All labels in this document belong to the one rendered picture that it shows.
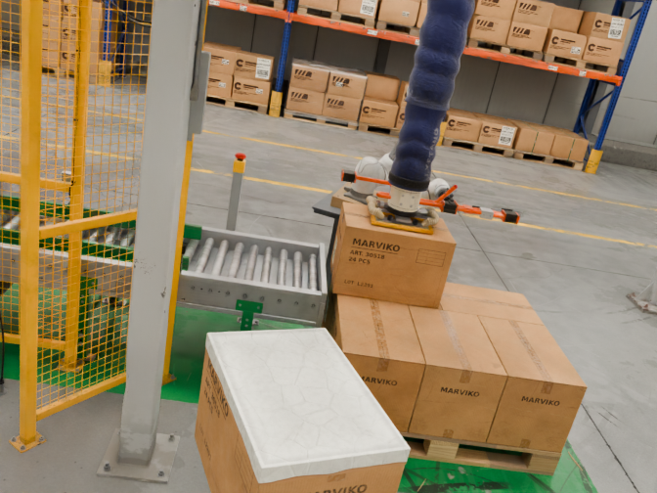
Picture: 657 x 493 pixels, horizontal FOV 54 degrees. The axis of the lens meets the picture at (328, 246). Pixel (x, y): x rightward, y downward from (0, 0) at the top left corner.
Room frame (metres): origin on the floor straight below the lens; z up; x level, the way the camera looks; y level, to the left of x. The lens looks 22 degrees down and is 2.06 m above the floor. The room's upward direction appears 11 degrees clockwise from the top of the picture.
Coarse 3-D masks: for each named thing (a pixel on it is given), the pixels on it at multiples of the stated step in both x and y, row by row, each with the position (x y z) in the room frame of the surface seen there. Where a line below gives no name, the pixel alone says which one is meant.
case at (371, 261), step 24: (360, 216) 3.35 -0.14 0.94; (384, 216) 3.44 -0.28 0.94; (336, 240) 3.46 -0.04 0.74; (360, 240) 3.17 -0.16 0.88; (384, 240) 3.19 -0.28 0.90; (408, 240) 3.20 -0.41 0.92; (432, 240) 3.21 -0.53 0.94; (336, 264) 3.22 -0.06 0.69; (360, 264) 3.18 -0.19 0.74; (384, 264) 3.19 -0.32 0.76; (408, 264) 3.20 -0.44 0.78; (432, 264) 3.21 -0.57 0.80; (336, 288) 3.17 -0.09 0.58; (360, 288) 3.18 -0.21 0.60; (384, 288) 3.19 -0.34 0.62; (408, 288) 3.20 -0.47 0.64; (432, 288) 3.22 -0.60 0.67
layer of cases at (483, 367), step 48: (480, 288) 3.65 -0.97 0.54; (336, 336) 2.85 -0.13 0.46; (384, 336) 2.79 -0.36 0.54; (432, 336) 2.89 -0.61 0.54; (480, 336) 3.00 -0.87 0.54; (528, 336) 3.11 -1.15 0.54; (384, 384) 2.60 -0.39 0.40; (432, 384) 2.62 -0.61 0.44; (480, 384) 2.64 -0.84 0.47; (528, 384) 2.67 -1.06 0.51; (576, 384) 2.70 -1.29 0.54; (432, 432) 2.63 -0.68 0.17; (480, 432) 2.65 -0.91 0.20; (528, 432) 2.68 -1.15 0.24
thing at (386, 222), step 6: (372, 216) 3.32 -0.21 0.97; (390, 216) 3.29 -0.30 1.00; (372, 222) 3.24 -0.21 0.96; (378, 222) 3.25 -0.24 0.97; (384, 222) 3.26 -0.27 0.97; (390, 222) 3.27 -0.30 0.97; (396, 222) 3.28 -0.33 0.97; (402, 222) 3.30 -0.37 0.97; (414, 222) 3.30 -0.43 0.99; (396, 228) 3.26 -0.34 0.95; (402, 228) 3.26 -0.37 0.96; (408, 228) 3.26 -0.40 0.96; (414, 228) 3.26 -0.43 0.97; (420, 228) 3.28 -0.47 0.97; (426, 228) 3.29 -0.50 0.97; (432, 234) 3.27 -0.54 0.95
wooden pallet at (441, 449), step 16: (400, 432) 2.61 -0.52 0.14; (416, 448) 2.67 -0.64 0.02; (432, 448) 2.63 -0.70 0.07; (448, 448) 2.64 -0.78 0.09; (496, 448) 2.66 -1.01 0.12; (512, 448) 2.67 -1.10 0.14; (464, 464) 2.65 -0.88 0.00; (480, 464) 2.66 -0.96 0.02; (496, 464) 2.67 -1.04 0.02; (512, 464) 2.70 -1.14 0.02; (528, 464) 2.69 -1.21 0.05; (544, 464) 2.69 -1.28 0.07
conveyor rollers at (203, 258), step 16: (0, 224) 3.26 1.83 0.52; (16, 224) 3.26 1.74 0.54; (48, 224) 3.31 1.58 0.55; (96, 240) 3.27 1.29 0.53; (128, 240) 3.32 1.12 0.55; (192, 240) 3.49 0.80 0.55; (208, 240) 3.54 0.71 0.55; (224, 240) 3.59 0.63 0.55; (192, 256) 3.30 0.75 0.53; (208, 256) 3.34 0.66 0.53; (224, 256) 3.37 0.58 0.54; (240, 256) 3.41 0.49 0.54; (256, 256) 3.47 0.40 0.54; (272, 256) 3.52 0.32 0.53
